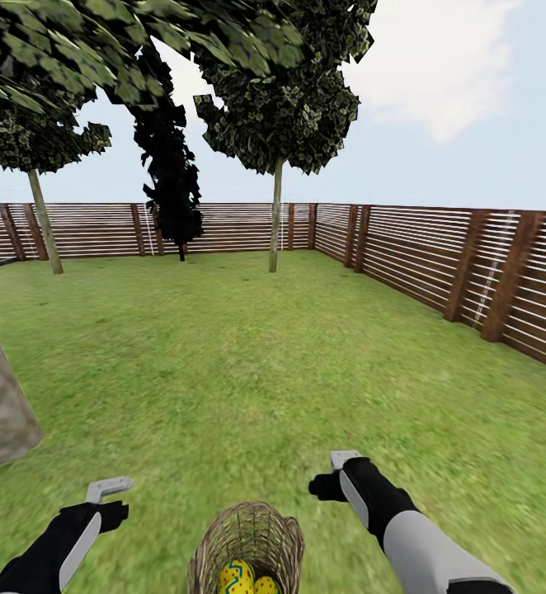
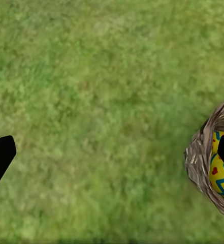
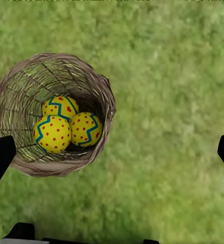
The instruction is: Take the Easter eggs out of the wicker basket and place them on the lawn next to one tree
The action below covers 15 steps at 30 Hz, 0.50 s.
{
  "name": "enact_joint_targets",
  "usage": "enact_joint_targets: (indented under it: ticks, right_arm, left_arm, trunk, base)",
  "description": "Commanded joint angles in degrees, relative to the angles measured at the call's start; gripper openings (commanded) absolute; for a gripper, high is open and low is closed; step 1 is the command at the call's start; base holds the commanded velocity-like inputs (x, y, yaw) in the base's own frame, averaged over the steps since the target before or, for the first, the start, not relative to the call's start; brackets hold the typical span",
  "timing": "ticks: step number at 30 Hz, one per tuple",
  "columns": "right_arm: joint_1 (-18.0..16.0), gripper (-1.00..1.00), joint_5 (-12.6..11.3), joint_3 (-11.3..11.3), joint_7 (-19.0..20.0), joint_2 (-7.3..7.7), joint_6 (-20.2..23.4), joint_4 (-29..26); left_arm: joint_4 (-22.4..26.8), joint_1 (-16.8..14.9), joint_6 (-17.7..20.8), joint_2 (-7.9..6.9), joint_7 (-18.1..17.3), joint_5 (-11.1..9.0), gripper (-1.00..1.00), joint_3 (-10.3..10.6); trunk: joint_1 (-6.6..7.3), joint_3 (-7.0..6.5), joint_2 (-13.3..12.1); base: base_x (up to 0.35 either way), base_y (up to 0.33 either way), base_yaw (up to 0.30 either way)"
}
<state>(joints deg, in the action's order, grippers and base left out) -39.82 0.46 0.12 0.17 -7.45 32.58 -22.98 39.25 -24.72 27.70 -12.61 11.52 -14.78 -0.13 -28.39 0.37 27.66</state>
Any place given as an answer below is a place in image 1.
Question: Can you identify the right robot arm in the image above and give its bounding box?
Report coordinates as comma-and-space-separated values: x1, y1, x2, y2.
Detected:
308, 450, 515, 594

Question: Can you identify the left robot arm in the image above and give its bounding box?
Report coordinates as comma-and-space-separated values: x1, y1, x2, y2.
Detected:
0, 476, 132, 594

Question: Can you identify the wicker basket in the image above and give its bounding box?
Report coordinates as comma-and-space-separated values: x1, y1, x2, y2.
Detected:
186, 501, 305, 594

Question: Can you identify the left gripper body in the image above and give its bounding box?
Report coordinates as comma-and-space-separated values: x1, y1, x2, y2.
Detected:
92, 501, 122, 534

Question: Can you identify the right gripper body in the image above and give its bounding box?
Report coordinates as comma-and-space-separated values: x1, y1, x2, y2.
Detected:
314, 471, 346, 502

